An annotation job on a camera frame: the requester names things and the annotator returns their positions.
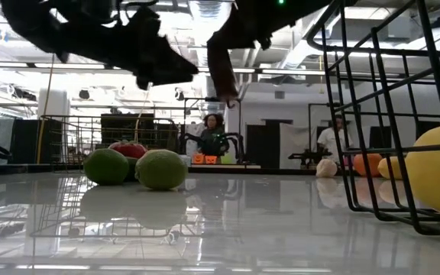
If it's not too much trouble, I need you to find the white tower fan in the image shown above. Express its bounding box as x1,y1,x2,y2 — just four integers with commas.
37,87,71,123

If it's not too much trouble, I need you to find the black wire basket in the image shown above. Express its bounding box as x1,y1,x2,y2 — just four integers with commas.
306,0,440,242

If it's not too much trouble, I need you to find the black equipment box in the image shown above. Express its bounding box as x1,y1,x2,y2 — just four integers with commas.
100,113,156,150

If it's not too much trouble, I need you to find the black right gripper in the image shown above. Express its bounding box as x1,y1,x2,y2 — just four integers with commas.
219,0,293,50

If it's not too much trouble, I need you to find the small black monitor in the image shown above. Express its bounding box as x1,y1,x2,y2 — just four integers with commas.
414,120,440,141

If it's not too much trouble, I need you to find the yellow hanging cable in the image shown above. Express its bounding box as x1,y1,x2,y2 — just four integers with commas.
35,53,56,165

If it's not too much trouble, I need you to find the yellow lemon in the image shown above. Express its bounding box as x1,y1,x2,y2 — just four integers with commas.
405,121,440,219

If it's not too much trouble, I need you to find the white garlic bulb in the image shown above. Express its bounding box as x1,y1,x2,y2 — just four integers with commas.
315,158,338,179

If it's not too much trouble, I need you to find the green lime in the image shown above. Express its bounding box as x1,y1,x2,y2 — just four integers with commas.
82,147,130,186
134,148,189,191

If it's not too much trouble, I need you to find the person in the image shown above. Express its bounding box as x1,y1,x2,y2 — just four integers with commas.
195,113,231,165
316,114,354,165

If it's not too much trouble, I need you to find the bronze wire basket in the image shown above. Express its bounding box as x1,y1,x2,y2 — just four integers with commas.
40,114,181,173

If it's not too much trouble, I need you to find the orange fruit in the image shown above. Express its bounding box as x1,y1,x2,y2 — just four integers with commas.
352,153,383,178

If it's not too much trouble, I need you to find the yellow round fruit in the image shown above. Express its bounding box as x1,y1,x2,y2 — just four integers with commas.
377,155,408,180

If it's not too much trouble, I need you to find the black storage cabinet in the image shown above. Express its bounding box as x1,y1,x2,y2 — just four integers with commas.
11,119,53,165

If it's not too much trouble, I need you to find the white hanging sheet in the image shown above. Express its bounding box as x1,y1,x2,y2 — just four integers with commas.
280,122,320,169

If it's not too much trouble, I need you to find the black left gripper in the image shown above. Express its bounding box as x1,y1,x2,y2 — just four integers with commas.
101,5,200,92

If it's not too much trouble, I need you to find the black metal frame stand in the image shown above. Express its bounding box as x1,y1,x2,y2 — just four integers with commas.
183,97,243,165

